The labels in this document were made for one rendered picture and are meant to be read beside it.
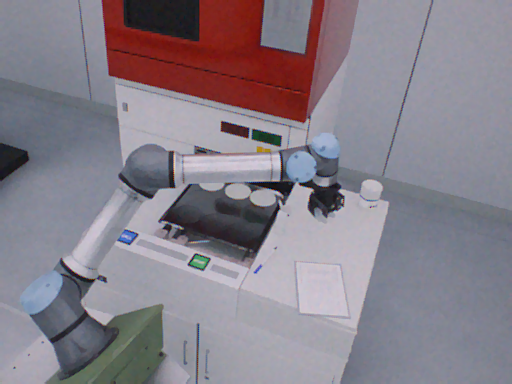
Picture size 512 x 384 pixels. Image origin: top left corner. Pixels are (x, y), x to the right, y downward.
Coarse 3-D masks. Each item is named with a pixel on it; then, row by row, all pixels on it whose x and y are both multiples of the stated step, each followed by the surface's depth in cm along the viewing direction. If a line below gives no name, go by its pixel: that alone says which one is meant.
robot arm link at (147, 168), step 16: (128, 160) 128; (144, 160) 125; (160, 160) 124; (176, 160) 124; (192, 160) 125; (208, 160) 125; (224, 160) 125; (240, 160) 125; (256, 160) 125; (272, 160) 125; (288, 160) 124; (304, 160) 123; (128, 176) 128; (144, 176) 125; (160, 176) 123; (176, 176) 124; (192, 176) 125; (208, 176) 125; (224, 176) 125; (240, 176) 125; (256, 176) 126; (272, 176) 126; (288, 176) 126; (304, 176) 124
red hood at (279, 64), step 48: (144, 0) 176; (192, 0) 169; (240, 0) 161; (288, 0) 155; (336, 0) 169; (144, 48) 186; (192, 48) 178; (240, 48) 170; (288, 48) 163; (336, 48) 196; (240, 96) 180; (288, 96) 173
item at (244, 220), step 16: (192, 192) 195; (208, 192) 195; (224, 192) 196; (272, 192) 197; (176, 208) 186; (192, 208) 187; (208, 208) 187; (224, 208) 188; (240, 208) 188; (256, 208) 189; (272, 208) 189; (192, 224) 180; (208, 224) 180; (224, 224) 181; (240, 224) 181; (256, 224) 181; (224, 240) 174; (240, 240) 174; (256, 240) 174
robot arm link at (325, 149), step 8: (320, 136) 139; (328, 136) 138; (312, 144) 138; (320, 144) 137; (328, 144) 136; (336, 144) 136; (312, 152) 138; (320, 152) 137; (328, 152) 136; (336, 152) 137; (320, 160) 138; (328, 160) 138; (336, 160) 140; (320, 168) 140; (328, 168) 140; (336, 168) 142; (320, 176) 143; (328, 176) 143
